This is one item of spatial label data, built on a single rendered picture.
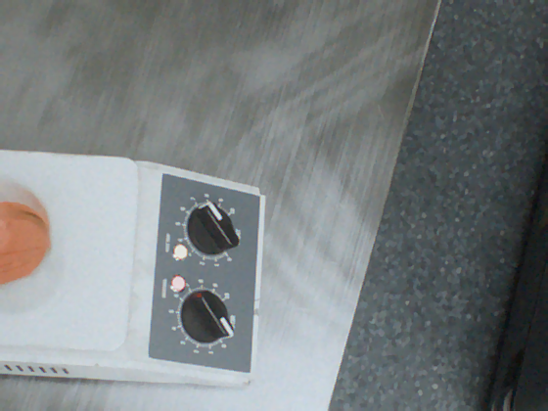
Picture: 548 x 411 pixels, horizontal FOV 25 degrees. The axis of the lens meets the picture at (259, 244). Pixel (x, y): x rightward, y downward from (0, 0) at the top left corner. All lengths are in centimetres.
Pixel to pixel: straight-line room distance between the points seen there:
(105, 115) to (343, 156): 17
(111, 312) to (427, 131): 100
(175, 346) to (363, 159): 20
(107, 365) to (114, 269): 6
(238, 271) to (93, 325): 11
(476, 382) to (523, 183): 27
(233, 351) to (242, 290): 4
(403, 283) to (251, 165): 79
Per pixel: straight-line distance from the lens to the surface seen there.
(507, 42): 176
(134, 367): 76
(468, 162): 168
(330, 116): 87
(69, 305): 75
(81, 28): 90
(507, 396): 141
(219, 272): 79
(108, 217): 76
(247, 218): 81
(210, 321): 77
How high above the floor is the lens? 156
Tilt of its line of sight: 75 degrees down
